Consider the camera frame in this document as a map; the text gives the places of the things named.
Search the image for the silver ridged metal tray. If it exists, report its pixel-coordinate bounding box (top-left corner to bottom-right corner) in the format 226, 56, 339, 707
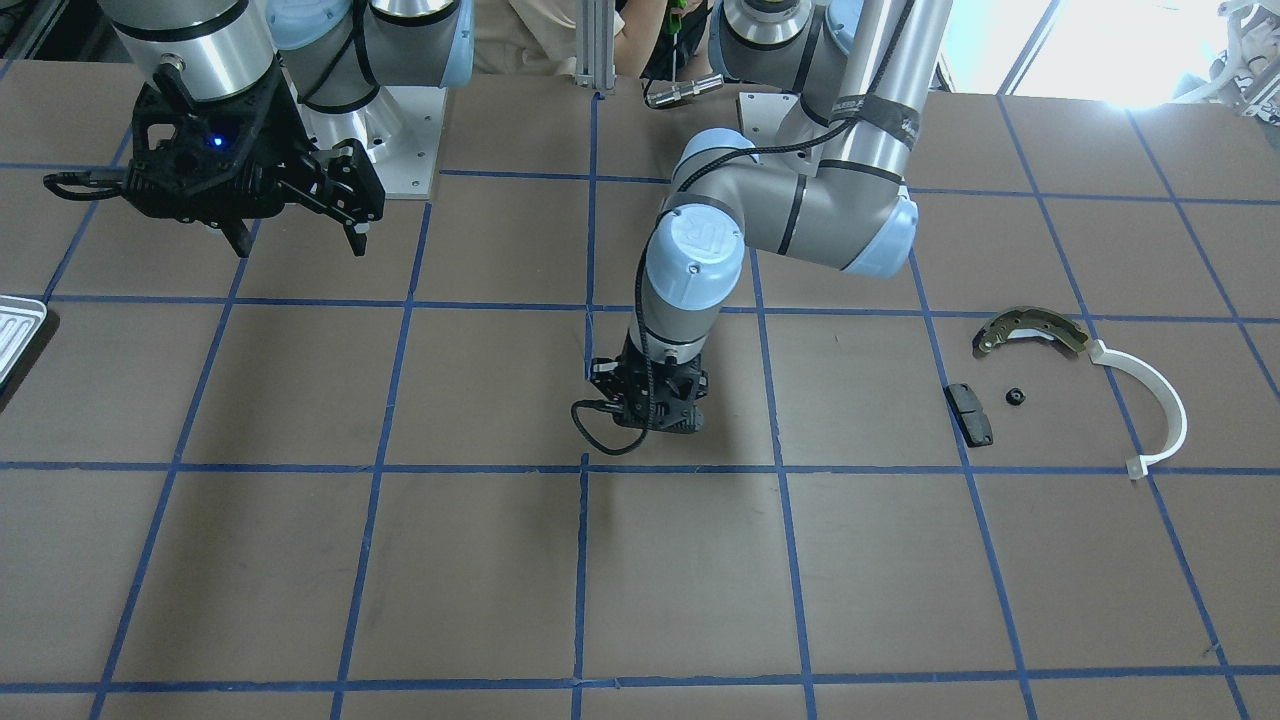
0, 295, 49, 386

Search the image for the aluminium frame post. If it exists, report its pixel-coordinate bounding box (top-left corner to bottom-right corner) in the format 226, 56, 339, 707
573, 0, 617, 96

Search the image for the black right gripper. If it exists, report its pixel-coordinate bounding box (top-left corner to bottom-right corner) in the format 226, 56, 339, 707
131, 76, 387, 259

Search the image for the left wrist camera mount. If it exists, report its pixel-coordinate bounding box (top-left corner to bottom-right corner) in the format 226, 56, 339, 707
570, 357, 654, 457

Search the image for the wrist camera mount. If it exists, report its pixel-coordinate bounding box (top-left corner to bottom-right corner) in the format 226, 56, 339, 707
570, 357, 654, 457
44, 85, 269, 233

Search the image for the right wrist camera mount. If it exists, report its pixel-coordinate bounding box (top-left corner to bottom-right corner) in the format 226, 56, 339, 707
44, 85, 269, 233

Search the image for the seated person beige shirt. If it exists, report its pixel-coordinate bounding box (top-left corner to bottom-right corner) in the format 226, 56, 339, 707
470, 0, 716, 81

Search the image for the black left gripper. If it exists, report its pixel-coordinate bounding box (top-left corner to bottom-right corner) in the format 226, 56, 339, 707
620, 350, 709, 434

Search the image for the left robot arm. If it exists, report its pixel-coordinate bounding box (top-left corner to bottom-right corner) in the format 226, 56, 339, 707
591, 1, 952, 434

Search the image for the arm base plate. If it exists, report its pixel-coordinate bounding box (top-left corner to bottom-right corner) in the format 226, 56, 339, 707
739, 92, 911, 213
300, 86, 449, 200

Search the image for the olive brake shoe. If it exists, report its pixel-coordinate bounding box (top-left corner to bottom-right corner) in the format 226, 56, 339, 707
972, 306, 1091, 355

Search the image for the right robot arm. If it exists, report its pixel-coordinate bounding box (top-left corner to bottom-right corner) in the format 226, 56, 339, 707
79, 1, 475, 258

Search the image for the grey brake pad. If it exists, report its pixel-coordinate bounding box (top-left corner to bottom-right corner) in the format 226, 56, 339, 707
943, 383, 995, 448

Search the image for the white curved plastic part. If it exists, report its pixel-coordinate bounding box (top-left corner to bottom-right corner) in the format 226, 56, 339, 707
1084, 338, 1188, 480

